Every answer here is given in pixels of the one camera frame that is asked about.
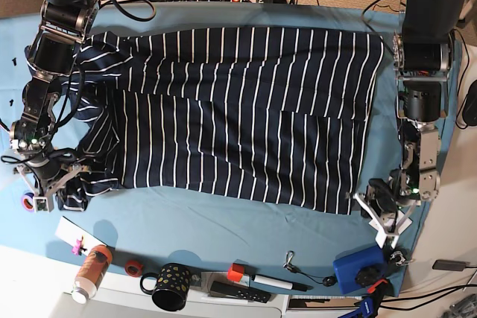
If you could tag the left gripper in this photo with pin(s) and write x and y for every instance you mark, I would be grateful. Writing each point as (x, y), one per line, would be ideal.
(384, 199)

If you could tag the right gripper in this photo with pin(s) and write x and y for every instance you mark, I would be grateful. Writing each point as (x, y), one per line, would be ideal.
(52, 175)

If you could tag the navy white striped t-shirt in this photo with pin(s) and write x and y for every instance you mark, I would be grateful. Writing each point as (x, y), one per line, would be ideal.
(272, 114)

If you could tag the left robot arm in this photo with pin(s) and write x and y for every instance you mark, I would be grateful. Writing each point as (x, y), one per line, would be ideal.
(423, 50)

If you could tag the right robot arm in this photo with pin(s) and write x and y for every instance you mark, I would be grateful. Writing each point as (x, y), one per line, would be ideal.
(64, 27)

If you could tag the purple tape roll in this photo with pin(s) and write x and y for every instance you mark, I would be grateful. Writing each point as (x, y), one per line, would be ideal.
(27, 201)

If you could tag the white square card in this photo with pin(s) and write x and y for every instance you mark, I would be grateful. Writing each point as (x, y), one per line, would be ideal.
(405, 224)

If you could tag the blue box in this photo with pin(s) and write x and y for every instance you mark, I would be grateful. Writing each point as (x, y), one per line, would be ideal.
(360, 269)

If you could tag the white paper sheet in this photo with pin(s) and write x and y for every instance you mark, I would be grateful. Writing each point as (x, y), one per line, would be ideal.
(69, 232)

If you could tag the black power adapter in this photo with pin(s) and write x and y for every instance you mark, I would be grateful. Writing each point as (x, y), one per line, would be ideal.
(449, 265)

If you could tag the blue clamp bottom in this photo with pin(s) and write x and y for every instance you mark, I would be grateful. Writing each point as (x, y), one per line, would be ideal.
(369, 306)

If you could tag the pink clip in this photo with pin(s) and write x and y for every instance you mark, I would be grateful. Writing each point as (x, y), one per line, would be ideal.
(77, 249)

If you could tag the metal carabiner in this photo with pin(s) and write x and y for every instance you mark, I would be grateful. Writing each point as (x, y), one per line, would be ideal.
(288, 260)

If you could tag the orange bottle white cap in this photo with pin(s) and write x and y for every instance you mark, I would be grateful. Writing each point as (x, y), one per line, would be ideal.
(91, 274)

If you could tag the red tape roll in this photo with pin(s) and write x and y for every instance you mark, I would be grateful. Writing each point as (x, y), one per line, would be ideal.
(134, 268)

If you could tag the white black marker pen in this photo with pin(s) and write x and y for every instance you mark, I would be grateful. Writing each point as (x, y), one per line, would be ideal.
(279, 283)

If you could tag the black round object right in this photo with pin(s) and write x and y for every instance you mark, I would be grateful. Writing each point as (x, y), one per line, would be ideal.
(469, 112)

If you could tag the red orange cube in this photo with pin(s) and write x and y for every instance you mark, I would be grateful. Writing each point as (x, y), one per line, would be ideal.
(235, 272)

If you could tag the black remote control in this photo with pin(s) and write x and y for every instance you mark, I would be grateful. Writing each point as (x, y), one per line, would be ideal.
(240, 292)

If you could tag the black mug gold leaves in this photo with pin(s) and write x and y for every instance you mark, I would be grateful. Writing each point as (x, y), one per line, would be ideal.
(169, 287)

